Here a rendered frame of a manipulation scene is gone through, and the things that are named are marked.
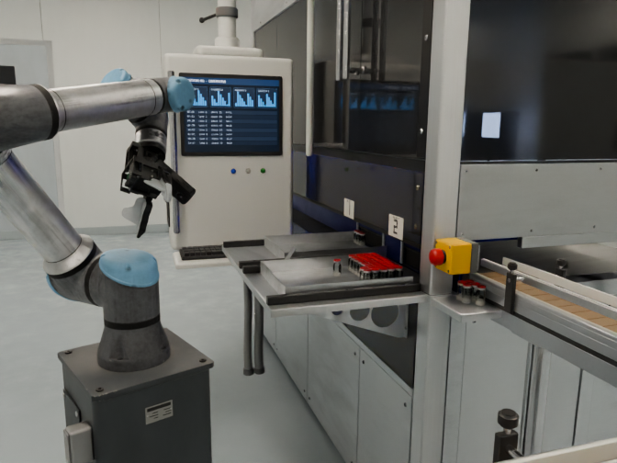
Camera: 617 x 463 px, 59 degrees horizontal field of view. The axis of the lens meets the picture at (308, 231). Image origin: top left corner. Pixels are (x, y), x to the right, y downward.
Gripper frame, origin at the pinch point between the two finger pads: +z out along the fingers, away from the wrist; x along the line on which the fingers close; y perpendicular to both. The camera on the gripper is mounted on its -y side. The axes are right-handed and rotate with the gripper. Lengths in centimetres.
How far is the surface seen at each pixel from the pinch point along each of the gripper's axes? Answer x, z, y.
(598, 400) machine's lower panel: 20, 33, -130
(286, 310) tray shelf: 3.5, 16.6, -31.1
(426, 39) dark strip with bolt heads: 53, -35, -43
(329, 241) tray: -25, -34, -76
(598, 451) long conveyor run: 64, 63, -22
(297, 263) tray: -10.1, -8.5, -47.6
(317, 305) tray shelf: 6.7, 15.3, -37.6
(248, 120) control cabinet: -30, -86, -49
